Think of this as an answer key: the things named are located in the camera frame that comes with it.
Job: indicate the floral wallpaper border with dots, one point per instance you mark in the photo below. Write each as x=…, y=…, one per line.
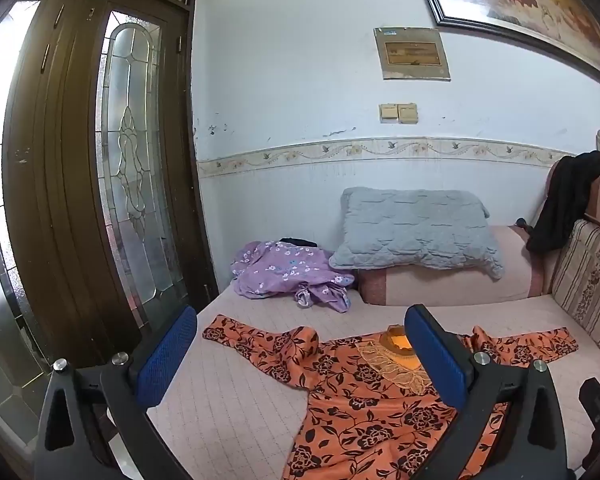
x=380, y=151

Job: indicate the small framed wall plaque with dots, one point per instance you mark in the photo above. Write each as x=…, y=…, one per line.
x=412, y=54

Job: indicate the grey quilted pillow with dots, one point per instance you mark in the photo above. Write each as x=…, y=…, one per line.
x=415, y=230

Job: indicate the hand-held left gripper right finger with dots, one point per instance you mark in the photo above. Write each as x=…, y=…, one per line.
x=437, y=355

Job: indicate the brown wooden door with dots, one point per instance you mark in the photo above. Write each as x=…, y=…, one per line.
x=55, y=185

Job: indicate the small black cloth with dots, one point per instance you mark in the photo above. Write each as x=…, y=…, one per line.
x=297, y=241

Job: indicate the purple floral garment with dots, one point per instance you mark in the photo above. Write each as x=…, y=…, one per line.
x=280, y=272

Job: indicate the orange floral blouse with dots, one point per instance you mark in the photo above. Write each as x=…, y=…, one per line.
x=370, y=410

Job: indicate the leaded glass door panel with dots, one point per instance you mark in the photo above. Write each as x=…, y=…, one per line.
x=130, y=160

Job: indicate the beige light switch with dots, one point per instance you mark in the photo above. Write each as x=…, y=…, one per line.
x=389, y=112
x=408, y=114

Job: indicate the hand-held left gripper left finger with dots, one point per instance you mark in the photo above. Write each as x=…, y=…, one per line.
x=167, y=357

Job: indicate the pink quilted sofa bed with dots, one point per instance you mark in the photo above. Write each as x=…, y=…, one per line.
x=230, y=410

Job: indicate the pink sofa armrest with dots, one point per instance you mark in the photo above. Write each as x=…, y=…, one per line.
x=430, y=285

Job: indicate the black garment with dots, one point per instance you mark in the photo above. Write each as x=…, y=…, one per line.
x=560, y=205

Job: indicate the striped floral sofa back cushion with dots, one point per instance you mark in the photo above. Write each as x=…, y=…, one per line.
x=590, y=280

